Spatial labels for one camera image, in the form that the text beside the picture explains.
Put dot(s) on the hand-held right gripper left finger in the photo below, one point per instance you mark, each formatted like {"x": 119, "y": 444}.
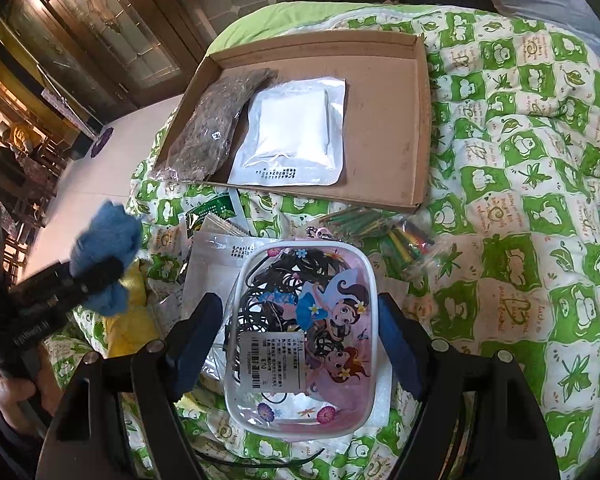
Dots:
{"x": 195, "y": 347}

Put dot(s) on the grey pillow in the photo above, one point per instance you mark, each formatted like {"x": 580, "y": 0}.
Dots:
{"x": 555, "y": 0}

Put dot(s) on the white foil pouch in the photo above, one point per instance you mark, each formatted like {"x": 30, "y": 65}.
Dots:
{"x": 290, "y": 125}

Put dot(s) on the cartoon printed clear pouch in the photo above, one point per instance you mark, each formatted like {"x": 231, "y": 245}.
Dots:
{"x": 330, "y": 310}

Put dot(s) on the yellow cloth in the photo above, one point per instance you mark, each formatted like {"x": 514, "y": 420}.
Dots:
{"x": 130, "y": 330}

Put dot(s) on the shallow cardboard box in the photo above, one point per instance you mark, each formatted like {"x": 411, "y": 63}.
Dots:
{"x": 380, "y": 135}

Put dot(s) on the purple floor item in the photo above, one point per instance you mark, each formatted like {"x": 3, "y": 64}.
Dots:
{"x": 102, "y": 141}

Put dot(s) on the blue towel cloth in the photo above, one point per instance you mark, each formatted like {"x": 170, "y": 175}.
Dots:
{"x": 110, "y": 235}

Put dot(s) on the silver sachet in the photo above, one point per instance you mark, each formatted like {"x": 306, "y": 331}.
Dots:
{"x": 219, "y": 226}

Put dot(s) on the lime green bed sheet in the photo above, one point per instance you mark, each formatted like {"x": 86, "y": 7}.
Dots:
{"x": 280, "y": 15}

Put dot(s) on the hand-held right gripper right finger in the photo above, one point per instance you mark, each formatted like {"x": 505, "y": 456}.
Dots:
{"x": 397, "y": 347}

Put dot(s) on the green printed blanket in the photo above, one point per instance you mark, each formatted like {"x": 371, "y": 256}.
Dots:
{"x": 530, "y": 210}

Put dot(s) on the dark wooden shelf unit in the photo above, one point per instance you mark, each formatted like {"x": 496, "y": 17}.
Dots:
{"x": 25, "y": 180}

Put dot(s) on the person's left hand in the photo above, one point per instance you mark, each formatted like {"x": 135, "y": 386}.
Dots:
{"x": 10, "y": 392}

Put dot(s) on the wooden glass door cabinet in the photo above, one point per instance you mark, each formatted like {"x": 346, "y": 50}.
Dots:
{"x": 105, "y": 25}

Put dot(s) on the green and white sachet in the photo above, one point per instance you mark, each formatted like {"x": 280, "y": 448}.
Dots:
{"x": 222, "y": 207}

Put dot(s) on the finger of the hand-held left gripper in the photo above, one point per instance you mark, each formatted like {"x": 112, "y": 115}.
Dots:
{"x": 100, "y": 275}

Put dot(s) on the dark grey packet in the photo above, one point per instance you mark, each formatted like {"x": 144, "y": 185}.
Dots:
{"x": 210, "y": 115}

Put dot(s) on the bag of colourful sticks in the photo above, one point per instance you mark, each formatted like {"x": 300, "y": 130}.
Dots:
{"x": 400, "y": 245}

